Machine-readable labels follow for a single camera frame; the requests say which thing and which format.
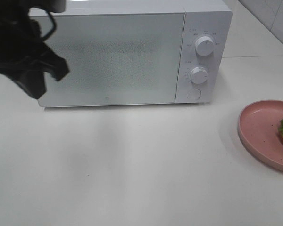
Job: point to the white microwave door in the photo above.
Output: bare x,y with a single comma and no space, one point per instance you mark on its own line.
116,60

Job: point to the white timer knob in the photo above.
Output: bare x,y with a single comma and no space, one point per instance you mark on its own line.
198,75

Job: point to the white microwave oven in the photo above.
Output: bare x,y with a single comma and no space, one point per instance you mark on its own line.
201,18

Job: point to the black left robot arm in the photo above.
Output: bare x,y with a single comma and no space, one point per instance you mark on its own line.
32,62

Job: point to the pink speckled plate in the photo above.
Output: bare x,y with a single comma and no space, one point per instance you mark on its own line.
258,131

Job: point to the upper white power knob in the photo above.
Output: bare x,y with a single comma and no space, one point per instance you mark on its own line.
204,46

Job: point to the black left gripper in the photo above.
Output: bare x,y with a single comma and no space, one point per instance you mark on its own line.
19,33

